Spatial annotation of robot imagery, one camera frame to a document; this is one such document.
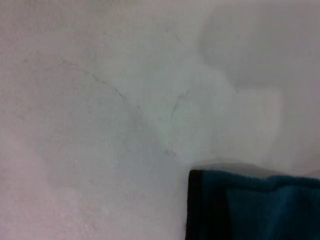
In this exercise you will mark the blue rag with black trim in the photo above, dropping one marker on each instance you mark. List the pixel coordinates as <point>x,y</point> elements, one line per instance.
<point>250,210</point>

